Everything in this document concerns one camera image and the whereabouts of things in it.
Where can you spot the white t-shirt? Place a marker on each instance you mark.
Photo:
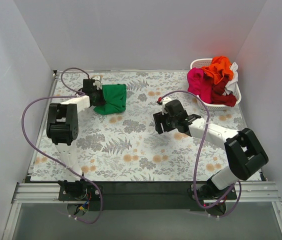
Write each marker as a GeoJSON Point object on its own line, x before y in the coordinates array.
{"type": "Point", "coordinates": [231, 85]}

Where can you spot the floral patterned table mat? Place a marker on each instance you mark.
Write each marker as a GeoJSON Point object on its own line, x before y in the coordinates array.
{"type": "Point", "coordinates": [126, 146]}

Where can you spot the green t-shirt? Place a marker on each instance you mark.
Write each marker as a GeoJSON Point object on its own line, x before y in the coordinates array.
{"type": "Point", "coordinates": [115, 96]}

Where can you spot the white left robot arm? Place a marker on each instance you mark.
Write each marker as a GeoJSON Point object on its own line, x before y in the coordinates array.
{"type": "Point", "coordinates": [63, 129]}

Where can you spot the dark red t-shirt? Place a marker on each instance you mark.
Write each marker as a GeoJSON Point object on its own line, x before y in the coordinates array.
{"type": "Point", "coordinates": [215, 93]}

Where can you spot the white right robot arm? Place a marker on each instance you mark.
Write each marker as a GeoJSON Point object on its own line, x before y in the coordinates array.
{"type": "Point", "coordinates": [244, 152]}

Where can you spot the magenta t-shirt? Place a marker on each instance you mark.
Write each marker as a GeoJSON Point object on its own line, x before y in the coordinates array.
{"type": "Point", "coordinates": [199, 84]}

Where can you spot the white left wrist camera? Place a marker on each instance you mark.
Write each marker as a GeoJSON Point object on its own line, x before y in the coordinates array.
{"type": "Point", "coordinates": [97, 82]}

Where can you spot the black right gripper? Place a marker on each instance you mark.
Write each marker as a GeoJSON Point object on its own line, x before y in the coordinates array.
{"type": "Point", "coordinates": [159, 122]}

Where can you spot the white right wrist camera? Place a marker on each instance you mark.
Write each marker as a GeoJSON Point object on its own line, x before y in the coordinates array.
{"type": "Point", "coordinates": [163, 101]}

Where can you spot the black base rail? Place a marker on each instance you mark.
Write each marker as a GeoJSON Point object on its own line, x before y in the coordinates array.
{"type": "Point", "coordinates": [135, 195]}

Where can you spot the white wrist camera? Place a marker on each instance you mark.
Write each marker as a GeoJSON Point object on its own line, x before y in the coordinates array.
{"type": "Point", "coordinates": [97, 82]}
{"type": "Point", "coordinates": [163, 101]}

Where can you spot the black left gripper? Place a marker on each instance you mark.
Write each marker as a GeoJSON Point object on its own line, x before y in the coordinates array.
{"type": "Point", "coordinates": [100, 98]}

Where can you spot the orange t-shirt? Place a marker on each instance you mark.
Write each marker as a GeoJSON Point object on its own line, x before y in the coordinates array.
{"type": "Point", "coordinates": [219, 69]}

